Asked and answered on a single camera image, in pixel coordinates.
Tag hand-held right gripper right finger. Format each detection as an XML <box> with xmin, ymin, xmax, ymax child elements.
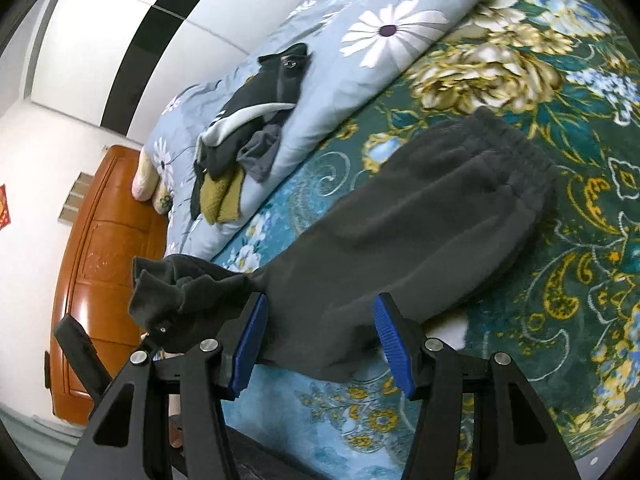
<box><xmin>372</xmin><ymin>292</ymin><xmax>582</xmax><ymax>480</ymax></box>

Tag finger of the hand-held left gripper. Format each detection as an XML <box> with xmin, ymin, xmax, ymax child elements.
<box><xmin>141</xmin><ymin>324</ymin><xmax>170</xmax><ymax>357</ymax></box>
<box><xmin>53</xmin><ymin>313</ymin><xmax>114</xmax><ymax>400</ymax></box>

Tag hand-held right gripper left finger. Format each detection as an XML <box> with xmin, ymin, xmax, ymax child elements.
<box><xmin>60</xmin><ymin>292</ymin><xmax>269</xmax><ymax>480</ymax></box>

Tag dark grey fleece pants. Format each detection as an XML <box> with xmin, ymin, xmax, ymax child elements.
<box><xmin>128</xmin><ymin>107</ymin><xmax>559</xmax><ymax>384</ymax></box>

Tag wooden headboard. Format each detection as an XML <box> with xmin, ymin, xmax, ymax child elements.
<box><xmin>44</xmin><ymin>144</ymin><xmax>172</xmax><ymax>426</ymax></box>

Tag yellow floral pillow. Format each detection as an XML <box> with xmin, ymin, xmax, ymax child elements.
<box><xmin>152</xmin><ymin>182</ymin><xmax>174</xmax><ymax>216</ymax></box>

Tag olive yellow garment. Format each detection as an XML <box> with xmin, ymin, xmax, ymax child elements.
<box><xmin>190</xmin><ymin>165</ymin><xmax>247</xmax><ymax>226</ymax></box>

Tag pink and blue floral pillow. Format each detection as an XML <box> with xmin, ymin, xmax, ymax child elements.
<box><xmin>131</xmin><ymin>152</ymin><xmax>163</xmax><ymax>202</ymax></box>

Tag grey garment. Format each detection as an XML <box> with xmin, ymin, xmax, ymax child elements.
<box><xmin>236</xmin><ymin>124</ymin><xmax>283</xmax><ymax>184</ymax></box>

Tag black garment with white stripe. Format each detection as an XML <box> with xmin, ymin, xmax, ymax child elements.
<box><xmin>194</xmin><ymin>42</ymin><xmax>313</xmax><ymax>181</ymax></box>

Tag light blue daisy quilt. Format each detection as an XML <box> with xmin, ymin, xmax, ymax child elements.
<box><xmin>141</xmin><ymin>0</ymin><xmax>545</xmax><ymax>263</ymax></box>

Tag green floral bed sheet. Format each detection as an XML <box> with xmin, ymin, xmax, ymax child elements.
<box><xmin>210</xmin><ymin>0</ymin><xmax>640</xmax><ymax>480</ymax></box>

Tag white wardrobe with black stripe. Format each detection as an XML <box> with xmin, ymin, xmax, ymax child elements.
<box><xmin>29</xmin><ymin>0</ymin><xmax>363</xmax><ymax>150</ymax></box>

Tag white wall switch panel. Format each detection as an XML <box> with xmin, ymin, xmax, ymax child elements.
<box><xmin>58</xmin><ymin>171</ymin><xmax>95</xmax><ymax>224</ymax></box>

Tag red and gold wall decoration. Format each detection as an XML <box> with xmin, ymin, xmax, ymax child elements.
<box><xmin>0</xmin><ymin>184</ymin><xmax>13</xmax><ymax>232</ymax></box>

